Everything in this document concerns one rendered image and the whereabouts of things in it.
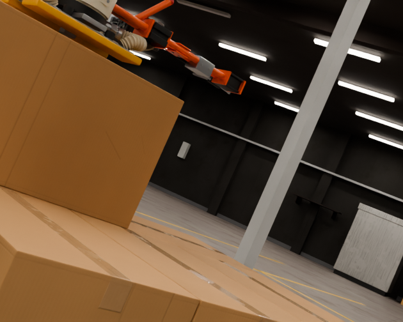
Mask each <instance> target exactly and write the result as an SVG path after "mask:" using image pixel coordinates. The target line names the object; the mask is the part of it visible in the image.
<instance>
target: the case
mask: <svg viewBox="0 0 403 322"><path fill-rule="evenodd" d="M183 104H184V101H183V100H181V99H179V98H177V97H175V96H173V95H171V94H170V93H168V92H166V91H164V90H163V89H161V88H158V87H157V86H155V85H153V84H151V83H150V82H148V81H146V80H145V79H142V78H141V77H138V76H137V75H135V74H133V73H132V72H130V71H128V70H126V69H124V68H122V67H121V66H119V65H117V64H115V63H113V62H112V61H110V60H108V59H106V58H104V57H102V56H100V55H99V54H97V53H95V52H93V51H92V50H90V49H87V48H86V47H84V46H82V45H80V44H79V43H77V42H75V41H73V40H71V39H69V38H67V37H66V36H64V35H62V34H61V33H59V32H57V31H55V30H53V29H51V28H49V27H48V26H46V25H44V24H42V23H41V22H39V21H37V20H35V19H33V18H31V17H29V16H28V15H26V14H24V13H22V12H21V11H18V10H16V9H15V8H13V7H11V6H9V5H8V4H6V3H4V2H2V1H0V186H2V187H6V188H9V189H12V190H15V191H18V192H21V193H23V194H26V195H29V196H32V197H35V198H38V199H41V200H44V201H47V202H49V203H52V204H56V205H58V206H62V207H64V208H68V209H70V210H73V211H76V212H79V213H82V214H85V215H88V216H91V217H94V218H96V219H99V220H103V221H105V222H109V223H111V224H114V225H117V226H120V227H124V228H126V229H128V227H129V225H130V222H131V220H132V218H133V216H134V214H135V212H136V209H137V207H138V204H139V202H140V200H141V198H142V196H143V193H144V191H145V189H146V186H147V185H148V182H149V180H150V178H151V176H152V173H153V171H154V169H155V167H156V165H157V162H158V160H159V157H160V155H161V153H162V151H163V149H164V146H165V144H166V142H167V140H168V137H169V136H170V133H171V131H172V128H173V126H174V124H175V122H176V120H177V118H178V115H179V113H180V110H181V108H182V106H183Z"/></svg>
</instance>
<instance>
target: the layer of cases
mask: <svg viewBox="0 0 403 322"><path fill-rule="evenodd" d="M0 322H345V321H343V320H341V319H339V318H338V317H336V316H334V315H332V314H330V313H329V312H327V311H325V310H324V309H321V308H320V307H318V306H316V305H314V304H313V303H311V302H309V301H308V300H305V299H304V298H302V297H300V296H298V295H297V294H295V293H293V292H291V291H289V290H288V289H286V288H284V287H283V286H281V285H279V284H277V283H275V282H273V281H272V280H270V279H268V278H267V277H264V276H263V275H261V274H259V273H257V272H256V271H254V270H252V269H251V268H248V267H247V266H245V265H243V264H242V263H240V262H238V261H236V260H234V259H232V258H231V257H229V256H227V255H226V254H224V253H222V252H220V251H218V250H216V249H215V248H213V247H211V246H210V245H207V244H206V243H204V242H202V241H201V240H199V239H197V238H195V237H194V236H191V235H188V234H185V233H182V232H180V231H177V230H174V229H171V228H169V227H166V226H163V225H160V224H157V223H155V222H152V221H149V220H147V219H144V218H141V217H138V216H135V215H134V216H133V218H132V220H131V222H130V225H129V227H128V229H126V228H124V227H120V226H117V225H114V224H111V223H109V222H105V221H103V220H99V219H97V218H94V217H91V216H88V215H85V214H82V213H79V212H76V211H73V210H70V209H68V208H64V207H62V206H58V205H56V204H52V203H49V202H47V201H44V200H41V199H38V198H35V197H32V196H30V195H26V194H23V193H21V192H18V191H15V190H12V189H9V188H6V187H2V186H0Z"/></svg>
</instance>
